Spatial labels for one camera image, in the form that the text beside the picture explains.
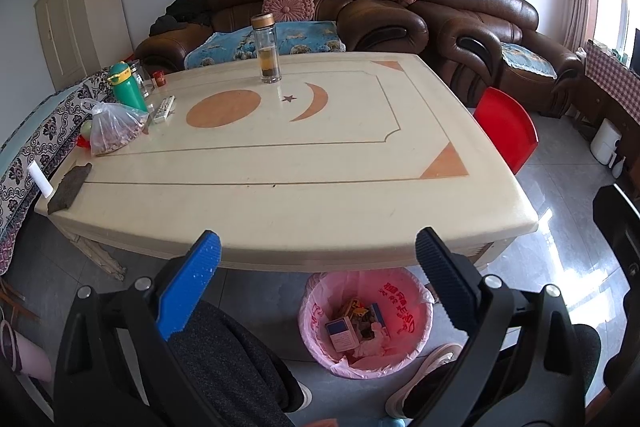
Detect pink lined trash bin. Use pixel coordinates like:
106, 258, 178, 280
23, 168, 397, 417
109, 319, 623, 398
298, 268, 434, 379

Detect checkered tablecloth side table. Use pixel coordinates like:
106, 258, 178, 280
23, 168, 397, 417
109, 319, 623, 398
573, 40, 640, 173

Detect plastic bag of nuts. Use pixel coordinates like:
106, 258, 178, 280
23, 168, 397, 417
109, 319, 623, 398
80, 100, 149, 156

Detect green apple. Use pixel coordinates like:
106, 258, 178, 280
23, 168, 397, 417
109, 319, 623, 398
80, 119, 92, 140

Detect white appliance on floor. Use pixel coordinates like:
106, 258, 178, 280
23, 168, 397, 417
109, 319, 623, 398
590, 118, 622, 165

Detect cream wooden cabinet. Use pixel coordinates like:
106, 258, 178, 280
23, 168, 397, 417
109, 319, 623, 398
35, 0, 134, 91

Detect glass teapot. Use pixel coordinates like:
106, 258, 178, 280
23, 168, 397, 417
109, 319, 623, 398
128, 60, 154, 98

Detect black clothes on sofa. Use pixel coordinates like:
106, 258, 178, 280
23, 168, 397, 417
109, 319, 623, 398
149, 0, 213, 37

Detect glass tea bottle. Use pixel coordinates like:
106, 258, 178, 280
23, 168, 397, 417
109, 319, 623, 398
250, 13, 282, 83

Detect blue armchair seat cover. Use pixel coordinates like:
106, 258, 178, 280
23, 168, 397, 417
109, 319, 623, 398
501, 42, 558, 80

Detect green thermos bottle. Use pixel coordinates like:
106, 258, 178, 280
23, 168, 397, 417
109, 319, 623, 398
107, 62, 148, 113

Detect white tissue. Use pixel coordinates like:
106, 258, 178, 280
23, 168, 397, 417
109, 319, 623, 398
354, 322, 392, 359

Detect small red cup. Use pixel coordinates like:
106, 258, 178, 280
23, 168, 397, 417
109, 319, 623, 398
152, 70, 166, 88

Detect white remote control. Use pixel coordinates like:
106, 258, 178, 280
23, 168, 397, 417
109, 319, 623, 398
152, 95, 176, 124

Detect white cylindrical tube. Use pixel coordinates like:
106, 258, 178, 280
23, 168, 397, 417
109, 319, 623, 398
27, 160, 54, 199

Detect blue white medicine box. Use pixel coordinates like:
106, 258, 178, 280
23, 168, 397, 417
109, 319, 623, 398
369, 303, 386, 327

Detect gold purple cigarette box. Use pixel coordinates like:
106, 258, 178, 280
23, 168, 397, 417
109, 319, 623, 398
343, 298, 371, 327

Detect blue floral sofa cover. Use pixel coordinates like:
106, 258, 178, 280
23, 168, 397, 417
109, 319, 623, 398
183, 18, 348, 70

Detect person's dark trouser leg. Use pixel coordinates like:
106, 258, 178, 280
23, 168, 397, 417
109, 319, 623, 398
168, 300, 312, 426

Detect brown leather armchair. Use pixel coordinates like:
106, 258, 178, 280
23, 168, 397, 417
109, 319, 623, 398
410, 0, 584, 118

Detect pink white shoe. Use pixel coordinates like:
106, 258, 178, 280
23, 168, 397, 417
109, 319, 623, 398
385, 343, 462, 419

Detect red plastic stool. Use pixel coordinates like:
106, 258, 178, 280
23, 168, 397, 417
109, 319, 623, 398
474, 88, 539, 174

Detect brown leather sofa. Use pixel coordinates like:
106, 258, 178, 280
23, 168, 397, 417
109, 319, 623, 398
134, 0, 428, 72

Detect floral covered bench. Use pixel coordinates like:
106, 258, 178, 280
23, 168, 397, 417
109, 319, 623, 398
0, 69, 113, 273

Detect blue white cigarette box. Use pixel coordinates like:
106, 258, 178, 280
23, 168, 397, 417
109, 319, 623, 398
326, 317, 361, 352

